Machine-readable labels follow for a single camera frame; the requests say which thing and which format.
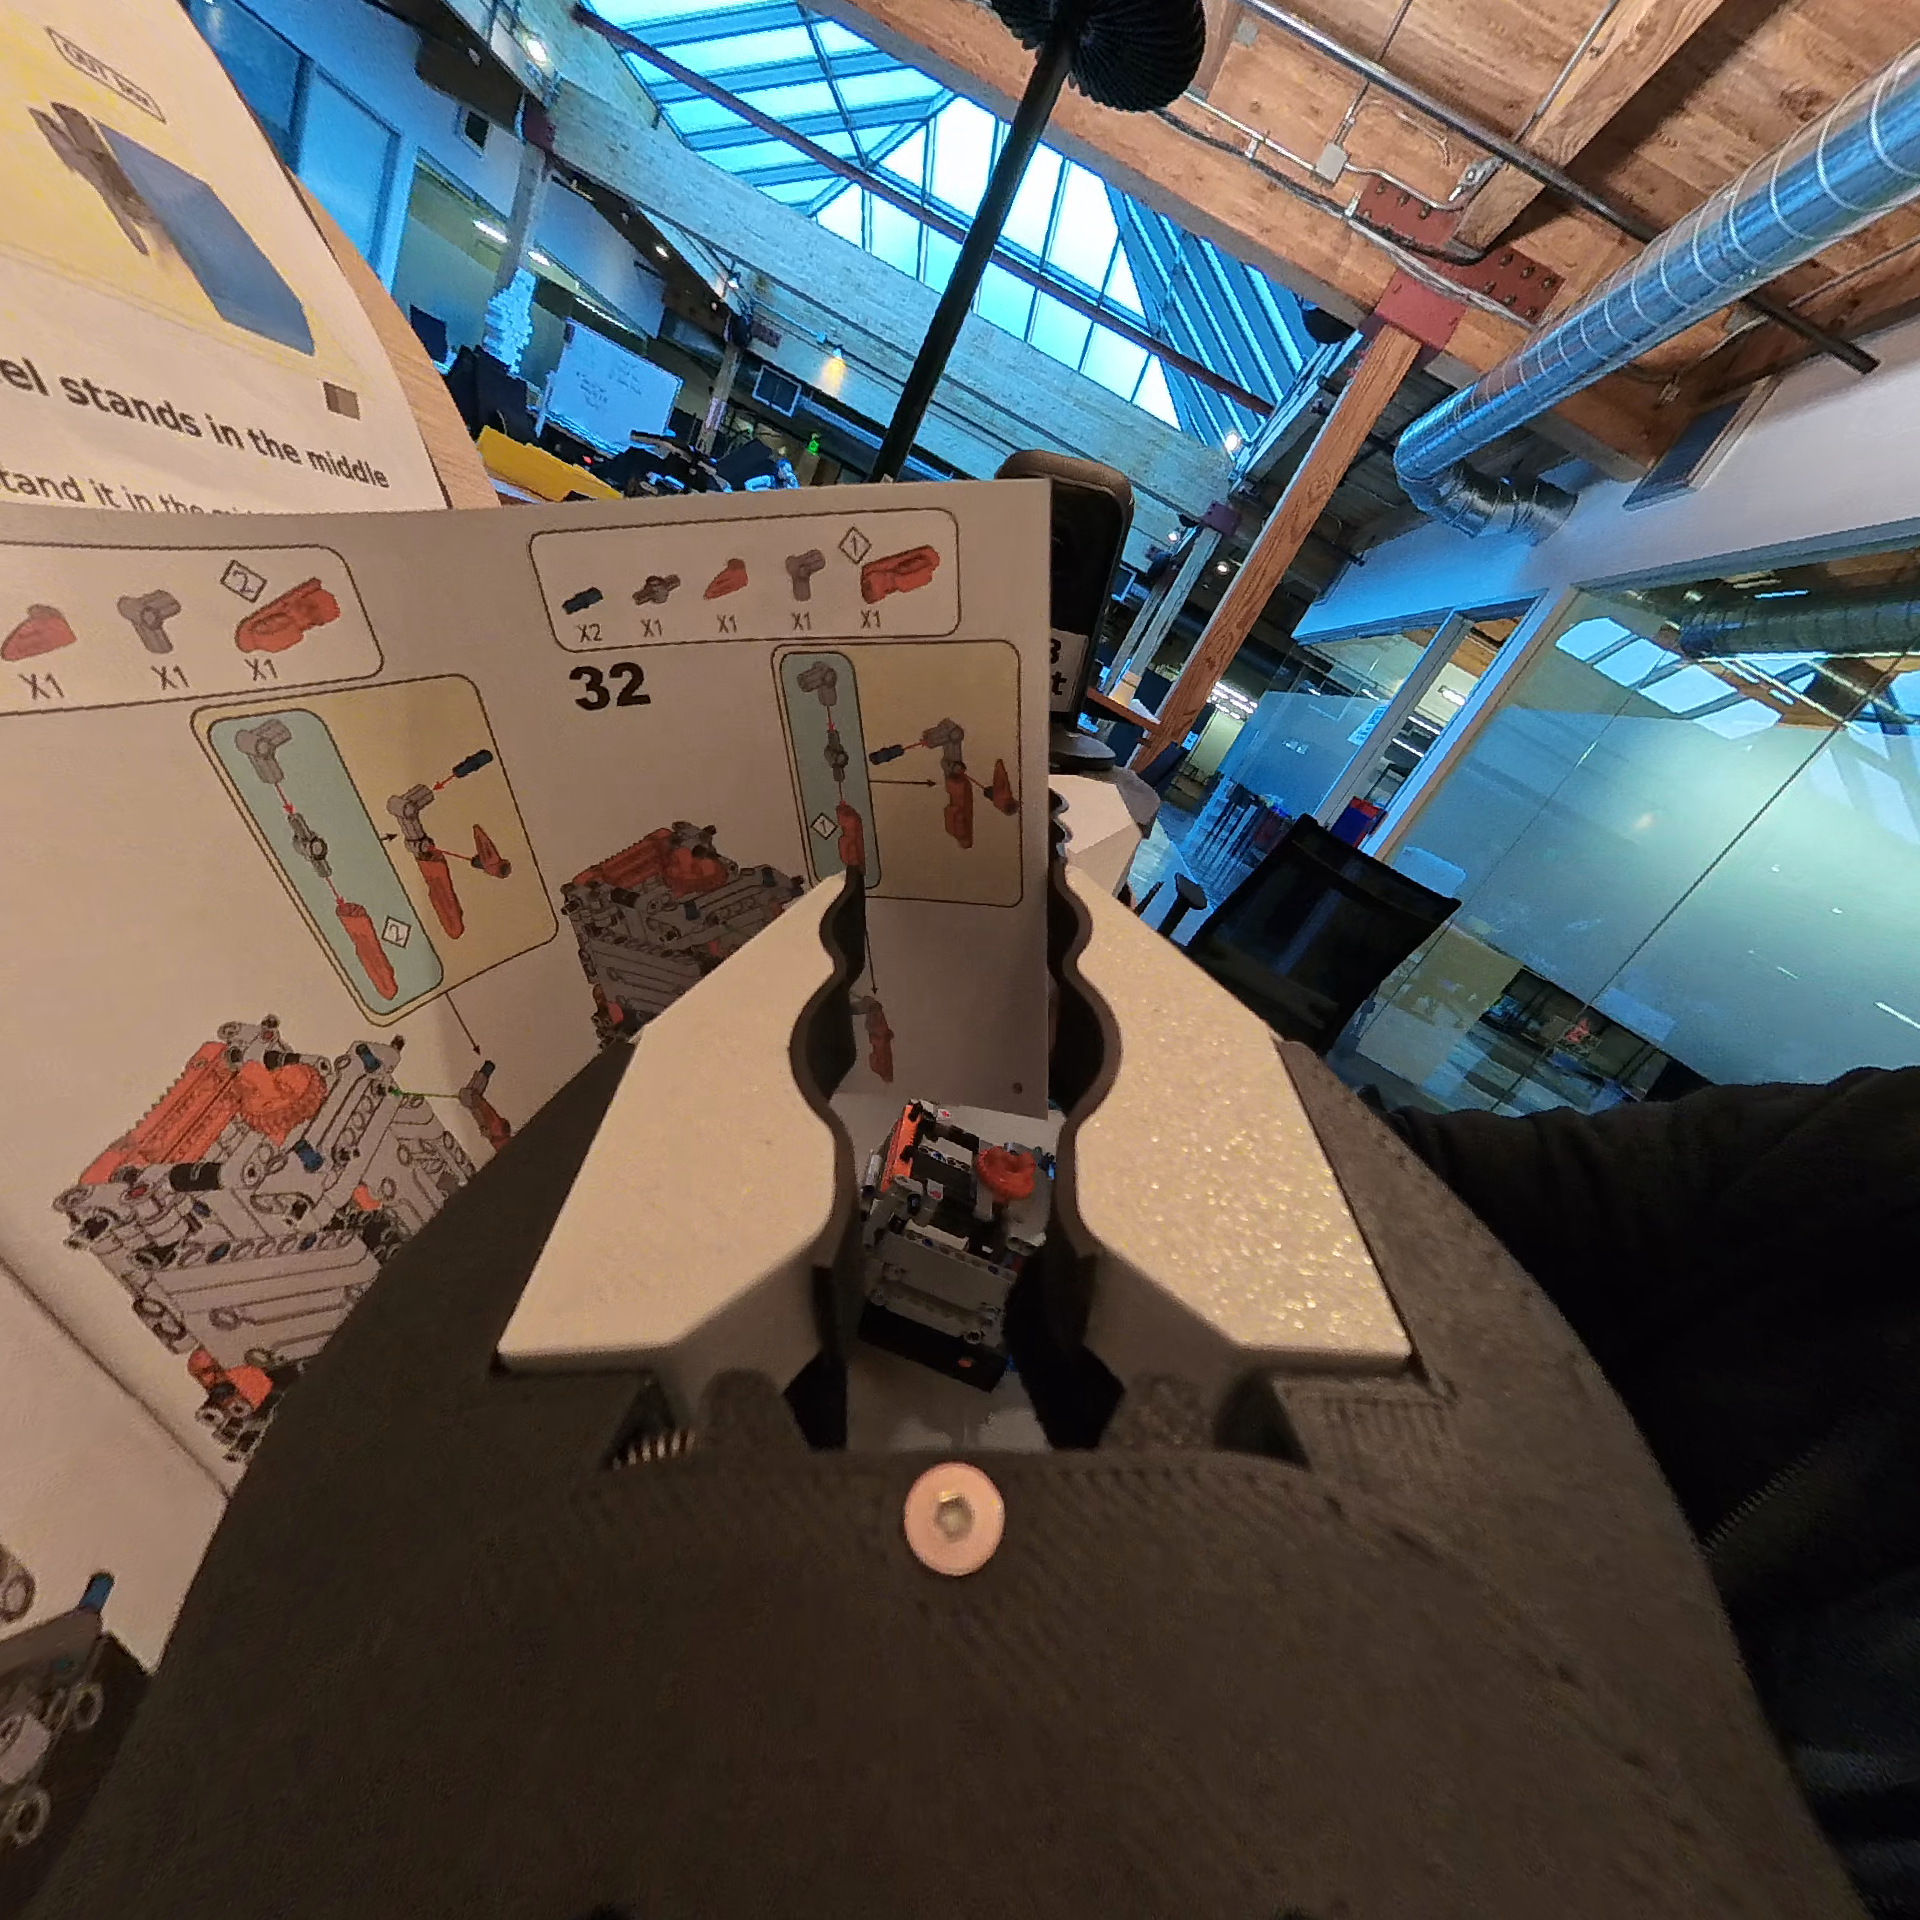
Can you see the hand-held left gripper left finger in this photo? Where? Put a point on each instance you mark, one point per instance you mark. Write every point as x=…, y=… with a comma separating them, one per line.
x=676, y=1201

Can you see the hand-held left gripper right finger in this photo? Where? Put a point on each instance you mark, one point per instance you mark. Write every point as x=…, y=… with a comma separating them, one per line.
x=1245, y=1201

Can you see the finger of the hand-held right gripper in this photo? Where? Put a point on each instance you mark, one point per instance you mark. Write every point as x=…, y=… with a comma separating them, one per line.
x=1102, y=833

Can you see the grey orange toy brick model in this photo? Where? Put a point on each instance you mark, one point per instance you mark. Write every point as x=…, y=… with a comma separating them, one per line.
x=938, y=1243

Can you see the paper instruction booklet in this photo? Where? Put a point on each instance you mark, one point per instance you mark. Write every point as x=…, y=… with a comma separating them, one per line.
x=450, y=749

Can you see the black office chair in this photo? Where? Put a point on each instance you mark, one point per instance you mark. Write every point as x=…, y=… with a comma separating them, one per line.
x=1319, y=931

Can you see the white whiteboard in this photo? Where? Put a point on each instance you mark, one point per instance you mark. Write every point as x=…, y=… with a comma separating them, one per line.
x=609, y=382

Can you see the wooden backing board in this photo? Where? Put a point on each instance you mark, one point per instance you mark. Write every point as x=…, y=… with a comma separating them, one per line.
x=463, y=475

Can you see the wooden support post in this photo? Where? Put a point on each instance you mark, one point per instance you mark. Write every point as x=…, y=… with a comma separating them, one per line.
x=1319, y=480

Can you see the silver ventilation duct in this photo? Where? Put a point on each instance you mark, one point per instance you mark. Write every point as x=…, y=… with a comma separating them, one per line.
x=1652, y=283

